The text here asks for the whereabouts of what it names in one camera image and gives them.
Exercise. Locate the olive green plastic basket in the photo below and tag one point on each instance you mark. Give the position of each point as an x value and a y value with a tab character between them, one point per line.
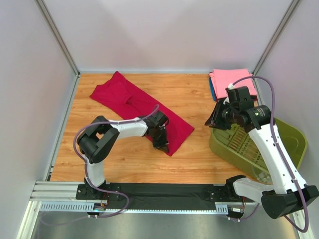
237	148

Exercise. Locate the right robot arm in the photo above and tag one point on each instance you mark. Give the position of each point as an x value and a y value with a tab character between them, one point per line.
271	154

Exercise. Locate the right aluminium frame post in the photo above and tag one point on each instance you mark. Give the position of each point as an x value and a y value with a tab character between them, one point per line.
277	33

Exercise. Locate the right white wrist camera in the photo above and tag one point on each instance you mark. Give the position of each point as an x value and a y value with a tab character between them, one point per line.
230	87

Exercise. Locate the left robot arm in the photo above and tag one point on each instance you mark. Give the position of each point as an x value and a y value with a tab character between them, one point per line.
97	139

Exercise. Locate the crimson red t shirt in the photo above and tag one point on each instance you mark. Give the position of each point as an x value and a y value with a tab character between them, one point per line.
129	101

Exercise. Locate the pink folded t shirt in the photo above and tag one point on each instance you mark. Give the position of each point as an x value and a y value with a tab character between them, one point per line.
222	78

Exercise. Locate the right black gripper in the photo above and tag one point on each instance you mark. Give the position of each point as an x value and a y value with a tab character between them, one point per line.
219	115

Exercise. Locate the left aluminium frame post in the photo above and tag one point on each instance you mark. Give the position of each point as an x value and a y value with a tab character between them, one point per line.
57	35

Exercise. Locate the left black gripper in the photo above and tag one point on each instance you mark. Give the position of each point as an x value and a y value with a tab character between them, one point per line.
160	142

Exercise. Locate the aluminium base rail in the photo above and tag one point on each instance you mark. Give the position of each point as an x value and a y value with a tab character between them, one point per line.
116	202

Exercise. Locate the aluminium frame post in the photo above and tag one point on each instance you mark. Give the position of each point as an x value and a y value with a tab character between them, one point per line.
57	35
277	33

